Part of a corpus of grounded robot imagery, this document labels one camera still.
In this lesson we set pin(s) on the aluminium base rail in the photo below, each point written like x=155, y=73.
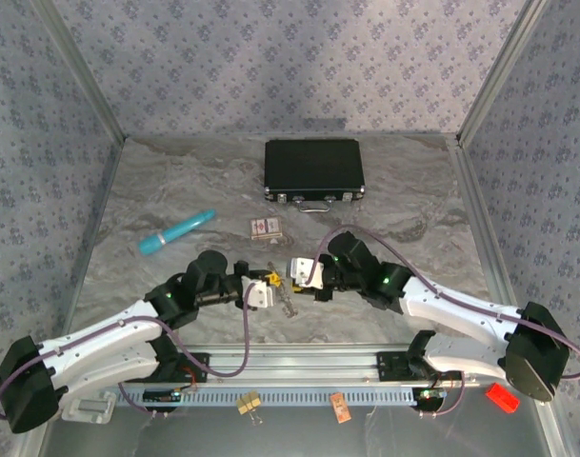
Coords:
x=294, y=366

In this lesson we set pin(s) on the small white plastic piece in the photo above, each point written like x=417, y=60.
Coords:
x=274, y=242

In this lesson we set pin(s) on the red plastic block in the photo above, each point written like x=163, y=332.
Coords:
x=503, y=399

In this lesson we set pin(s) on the aluminium frame post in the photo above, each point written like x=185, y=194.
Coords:
x=84, y=71
x=499, y=71

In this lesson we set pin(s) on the teal plastic cylinder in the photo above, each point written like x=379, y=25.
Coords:
x=175, y=233

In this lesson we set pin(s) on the small printed card box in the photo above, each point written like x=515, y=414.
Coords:
x=266, y=227

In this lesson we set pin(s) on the aluminium side rail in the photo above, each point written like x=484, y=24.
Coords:
x=485, y=238
x=93, y=238

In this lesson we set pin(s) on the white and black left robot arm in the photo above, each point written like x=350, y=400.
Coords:
x=104, y=333

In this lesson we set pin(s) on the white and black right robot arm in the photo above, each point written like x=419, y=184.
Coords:
x=451, y=304

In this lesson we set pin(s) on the small circuit board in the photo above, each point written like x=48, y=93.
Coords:
x=161, y=396
x=430, y=395

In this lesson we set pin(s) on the beige binder clip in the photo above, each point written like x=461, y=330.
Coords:
x=247, y=403

